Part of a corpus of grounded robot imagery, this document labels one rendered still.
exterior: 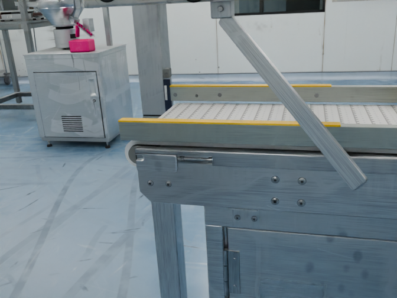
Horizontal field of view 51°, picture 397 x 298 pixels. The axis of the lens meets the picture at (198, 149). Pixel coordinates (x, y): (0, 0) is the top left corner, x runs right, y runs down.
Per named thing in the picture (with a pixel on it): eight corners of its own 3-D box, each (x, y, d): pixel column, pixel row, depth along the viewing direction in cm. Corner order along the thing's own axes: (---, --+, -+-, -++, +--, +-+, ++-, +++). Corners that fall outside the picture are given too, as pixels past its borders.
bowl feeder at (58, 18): (36, 51, 331) (26, 2, 318) (59, 46, 364) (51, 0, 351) (93, 49, 321) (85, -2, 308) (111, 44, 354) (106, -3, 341)
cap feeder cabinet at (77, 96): (39, 148, 343) (21, 54, 317) (72, 128, 395) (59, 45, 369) (111, 150, 330) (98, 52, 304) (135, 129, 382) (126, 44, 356)
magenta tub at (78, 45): (69, 52, 311) (67, 41, 308) (77, 50, 322) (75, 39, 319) (89, 52, 308) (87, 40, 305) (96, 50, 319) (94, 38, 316)
